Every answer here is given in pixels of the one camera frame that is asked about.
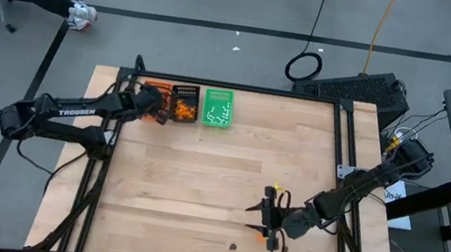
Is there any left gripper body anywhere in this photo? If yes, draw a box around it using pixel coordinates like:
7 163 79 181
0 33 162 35
149 91 174 127

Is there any black hanging cable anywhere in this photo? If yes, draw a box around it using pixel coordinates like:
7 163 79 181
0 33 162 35
282 0 333 86

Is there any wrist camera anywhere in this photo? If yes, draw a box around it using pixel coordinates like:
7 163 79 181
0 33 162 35
279 204 321 244
133 85 166 115

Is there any white paper sheet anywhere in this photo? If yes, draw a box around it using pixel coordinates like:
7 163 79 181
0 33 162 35
378 178 418 232

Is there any black right camera cable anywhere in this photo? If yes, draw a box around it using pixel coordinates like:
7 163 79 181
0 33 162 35
268 187 298 252

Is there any green plastic basket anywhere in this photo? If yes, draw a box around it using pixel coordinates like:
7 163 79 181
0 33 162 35
200 86 237 130

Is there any orange plastic basket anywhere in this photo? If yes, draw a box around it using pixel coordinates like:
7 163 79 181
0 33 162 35
137 78 174 125

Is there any black plastic basket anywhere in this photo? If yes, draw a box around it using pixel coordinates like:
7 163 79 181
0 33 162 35
167 81 203 125

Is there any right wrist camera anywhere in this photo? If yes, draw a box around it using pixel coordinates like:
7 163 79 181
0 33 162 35
279 204 321 244

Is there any yellow hanging cable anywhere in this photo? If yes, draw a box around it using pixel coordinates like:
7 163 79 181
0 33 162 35
360 0 401 80

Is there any black computer tower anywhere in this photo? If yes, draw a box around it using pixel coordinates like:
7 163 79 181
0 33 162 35
288 59 414 135

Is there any white shoe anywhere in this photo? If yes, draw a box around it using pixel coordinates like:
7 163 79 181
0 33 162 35
66 15 93 32
67 0 101 21

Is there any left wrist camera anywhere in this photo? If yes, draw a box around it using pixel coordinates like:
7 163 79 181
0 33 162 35
133 85 166 115

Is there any power strip with plugs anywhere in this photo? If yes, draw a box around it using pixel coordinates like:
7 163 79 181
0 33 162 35
384 123 419 156

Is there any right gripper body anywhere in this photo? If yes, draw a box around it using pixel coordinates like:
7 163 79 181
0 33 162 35
255 185 288 252

